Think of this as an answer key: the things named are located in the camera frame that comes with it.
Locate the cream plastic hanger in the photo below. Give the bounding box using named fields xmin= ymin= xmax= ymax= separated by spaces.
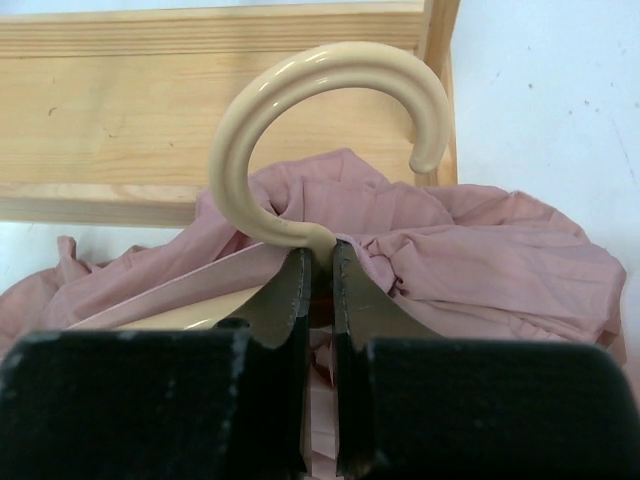
xmin=119 ymin=42 xmax=450 ymax=345

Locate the dusty pink skirt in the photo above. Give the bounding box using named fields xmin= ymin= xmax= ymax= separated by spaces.
xmin=1 ymin=150 xmax=626 ymax=479

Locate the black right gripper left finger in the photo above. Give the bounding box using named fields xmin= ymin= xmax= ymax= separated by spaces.
xmin=1 ymin=249 xmax=312 ymax=479

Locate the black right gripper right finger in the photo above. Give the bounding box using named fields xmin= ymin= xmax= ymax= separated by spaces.
xmin=333 ymin=241 xmax=639 ymax=479

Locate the wooden clothes rack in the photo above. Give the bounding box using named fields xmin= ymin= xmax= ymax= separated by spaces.
xmin=1 ymin=1 xmax=459 ymax=227

